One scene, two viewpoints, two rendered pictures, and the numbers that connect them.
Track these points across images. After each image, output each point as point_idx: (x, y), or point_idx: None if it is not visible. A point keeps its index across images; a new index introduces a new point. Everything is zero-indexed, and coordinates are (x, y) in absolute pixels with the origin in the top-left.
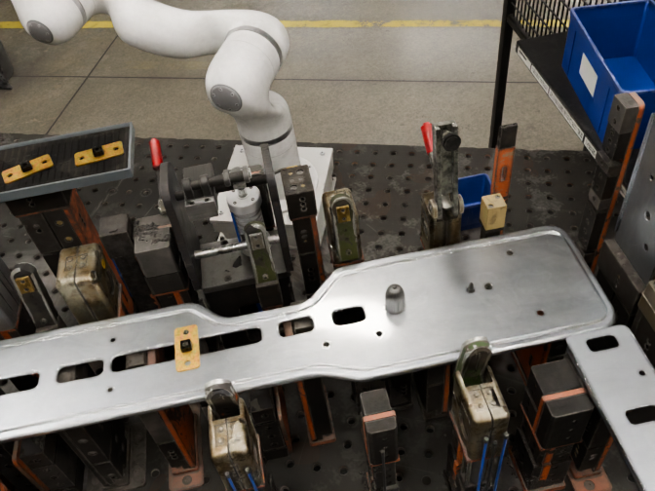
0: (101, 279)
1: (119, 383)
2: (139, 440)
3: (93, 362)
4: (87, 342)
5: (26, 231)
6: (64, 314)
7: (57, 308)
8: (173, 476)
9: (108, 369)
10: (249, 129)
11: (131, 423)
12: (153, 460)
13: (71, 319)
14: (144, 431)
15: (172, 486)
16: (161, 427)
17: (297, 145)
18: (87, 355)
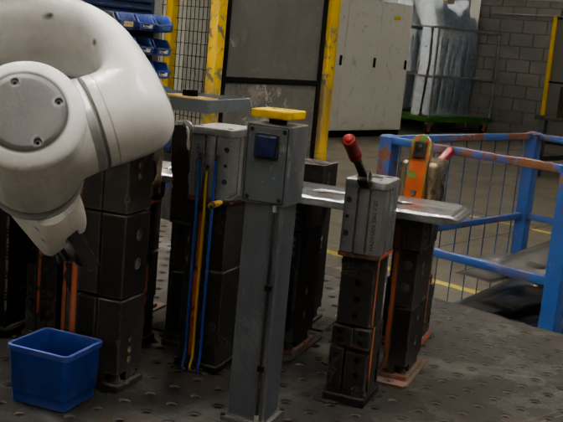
0: None
1: (162, 163)
2: (163, 322)
3: (157, 367)
4: (165, 172)
5: (152, 167)
6: (151, 408)
7: (154, 415)
8: (157, 306)
9: (163, 166)
10: None
11: (161, 332)
12: (163, 316)
13: (147, 401)
14: (154, 323)
15: (162, 304)
16: None
17: None
18: (171, 170)
